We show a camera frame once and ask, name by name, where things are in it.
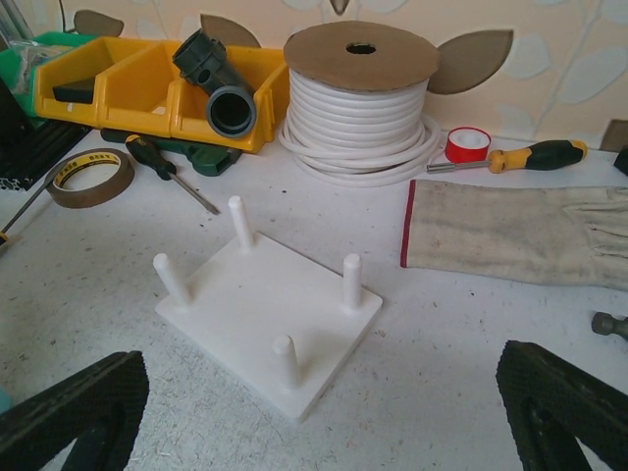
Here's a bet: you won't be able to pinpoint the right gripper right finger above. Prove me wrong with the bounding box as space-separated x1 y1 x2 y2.
497 340 627 470

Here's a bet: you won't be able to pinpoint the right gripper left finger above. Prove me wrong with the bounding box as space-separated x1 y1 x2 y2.
1 351 149 470

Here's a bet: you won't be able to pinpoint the small orange-black screwdriver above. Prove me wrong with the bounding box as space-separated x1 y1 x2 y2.
1 171 57 254

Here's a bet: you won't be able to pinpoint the steel claw hammer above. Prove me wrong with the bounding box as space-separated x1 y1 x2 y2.
591 312 628 341

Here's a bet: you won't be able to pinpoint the beige work glove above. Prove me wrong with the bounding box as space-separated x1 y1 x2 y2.
400 180 627 290

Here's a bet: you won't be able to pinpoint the brown packing tape roll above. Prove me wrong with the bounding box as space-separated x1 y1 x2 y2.
45 148 134 209

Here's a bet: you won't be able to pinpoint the yellow-black bit driver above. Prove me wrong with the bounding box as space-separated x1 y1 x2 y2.
427 139 588 174

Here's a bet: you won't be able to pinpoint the black case with sponge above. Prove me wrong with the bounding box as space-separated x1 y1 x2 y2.
613 146 628 176

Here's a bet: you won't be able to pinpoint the black-yellow flathead screwdriver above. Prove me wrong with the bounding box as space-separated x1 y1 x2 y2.
125 134 221 215

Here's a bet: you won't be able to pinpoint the black aluminium profile block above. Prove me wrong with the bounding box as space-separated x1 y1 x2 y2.
1 80 91 191

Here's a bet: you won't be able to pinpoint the red white tape roll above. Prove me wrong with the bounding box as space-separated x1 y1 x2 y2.
445 127 492 164

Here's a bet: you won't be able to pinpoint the black block in bin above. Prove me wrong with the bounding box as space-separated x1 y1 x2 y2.
53 78 95 104

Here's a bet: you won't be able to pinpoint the yellow storage bins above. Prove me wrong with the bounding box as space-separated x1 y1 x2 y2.
33 36 289 153

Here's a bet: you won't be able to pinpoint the green storage bin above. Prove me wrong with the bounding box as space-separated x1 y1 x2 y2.
1 31 96 118

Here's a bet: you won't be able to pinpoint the grey plastic pipe fitting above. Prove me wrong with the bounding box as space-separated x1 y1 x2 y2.
173 29 257 138

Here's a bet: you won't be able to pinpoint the white four-peg base plate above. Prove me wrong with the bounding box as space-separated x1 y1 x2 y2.
153 195 383 423

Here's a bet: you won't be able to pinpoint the white cable spool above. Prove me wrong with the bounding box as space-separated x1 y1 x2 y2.
278 21 442 187

